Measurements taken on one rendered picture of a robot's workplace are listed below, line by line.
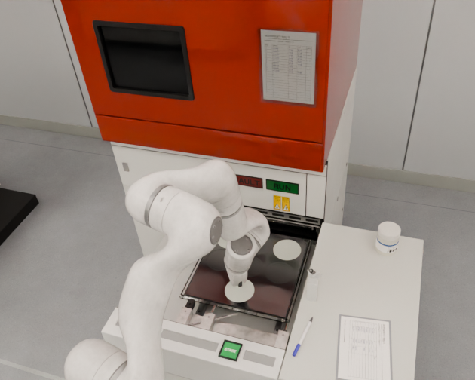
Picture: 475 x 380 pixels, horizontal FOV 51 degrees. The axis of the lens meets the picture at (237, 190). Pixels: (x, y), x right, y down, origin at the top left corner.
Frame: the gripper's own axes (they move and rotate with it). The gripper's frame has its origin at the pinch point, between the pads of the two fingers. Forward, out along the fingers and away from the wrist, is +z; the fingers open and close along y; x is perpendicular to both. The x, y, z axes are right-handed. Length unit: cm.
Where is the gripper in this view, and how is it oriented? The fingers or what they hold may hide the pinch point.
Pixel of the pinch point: (234, 275)
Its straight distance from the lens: 169.6
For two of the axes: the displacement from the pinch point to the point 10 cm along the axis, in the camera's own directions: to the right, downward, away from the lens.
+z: -0.7, 4.3, 9.0
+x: 9.5, -2.5, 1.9
